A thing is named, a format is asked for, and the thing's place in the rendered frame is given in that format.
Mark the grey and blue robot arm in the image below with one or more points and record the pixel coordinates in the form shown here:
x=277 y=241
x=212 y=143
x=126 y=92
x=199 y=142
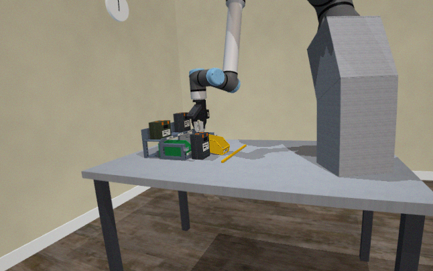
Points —
x=226 y=79

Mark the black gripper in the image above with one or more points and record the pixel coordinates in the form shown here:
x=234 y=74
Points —
x=202 y=116

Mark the green open bin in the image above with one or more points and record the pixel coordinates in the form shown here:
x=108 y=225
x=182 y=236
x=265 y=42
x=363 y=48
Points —
x=171 y=151

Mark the grey open bin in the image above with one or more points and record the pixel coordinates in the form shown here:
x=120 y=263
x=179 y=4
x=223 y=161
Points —
x=186 y=137

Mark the yellow bin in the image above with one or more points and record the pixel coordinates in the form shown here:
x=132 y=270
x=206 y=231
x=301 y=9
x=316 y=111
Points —
x=216 y=143

